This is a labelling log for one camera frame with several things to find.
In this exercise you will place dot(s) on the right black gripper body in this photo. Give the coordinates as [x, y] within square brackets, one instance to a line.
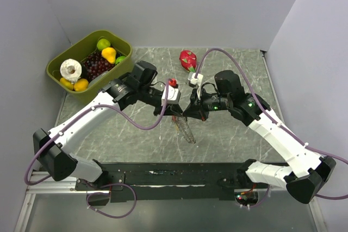
[206, 101]

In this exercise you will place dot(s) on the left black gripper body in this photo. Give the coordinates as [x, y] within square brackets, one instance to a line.
[158, 110]

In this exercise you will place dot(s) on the metal key organizer disc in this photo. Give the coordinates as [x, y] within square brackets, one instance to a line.
[183, 128]

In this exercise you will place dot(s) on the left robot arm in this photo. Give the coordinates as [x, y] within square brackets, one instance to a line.
[54, 149]

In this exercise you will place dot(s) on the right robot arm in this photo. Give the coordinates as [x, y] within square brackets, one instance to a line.
[305, 173]

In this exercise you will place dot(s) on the red dragon fruit toy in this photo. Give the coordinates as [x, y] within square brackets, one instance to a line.
[188, 60]

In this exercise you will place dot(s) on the small green lime toy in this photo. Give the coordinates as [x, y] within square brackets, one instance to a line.
[119, 59]

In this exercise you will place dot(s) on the olive green plastic bin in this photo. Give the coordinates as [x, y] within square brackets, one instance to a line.
[80, 50]

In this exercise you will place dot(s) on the yellow pear toy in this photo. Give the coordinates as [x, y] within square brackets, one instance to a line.
[109, 54]

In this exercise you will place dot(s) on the purple grapes toy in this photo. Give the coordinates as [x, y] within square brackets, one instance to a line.
[95, 65]

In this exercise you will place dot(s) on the yellow lemon toy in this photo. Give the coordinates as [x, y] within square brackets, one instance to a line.
[67, 84]
[81, 85]

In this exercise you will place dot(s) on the green apple toy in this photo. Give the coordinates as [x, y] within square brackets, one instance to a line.
[102, 44]

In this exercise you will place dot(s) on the white tape roll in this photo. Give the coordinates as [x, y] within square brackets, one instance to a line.
[71, 70]

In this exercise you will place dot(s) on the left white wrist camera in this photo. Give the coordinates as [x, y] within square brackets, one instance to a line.
[171, 93]

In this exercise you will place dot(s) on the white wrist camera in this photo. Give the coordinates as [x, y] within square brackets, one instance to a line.
[171, 93]
[195, 80]

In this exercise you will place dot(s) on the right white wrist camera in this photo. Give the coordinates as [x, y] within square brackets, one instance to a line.
[195, 80]

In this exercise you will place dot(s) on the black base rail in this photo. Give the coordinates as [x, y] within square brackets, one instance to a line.
[166, 181]

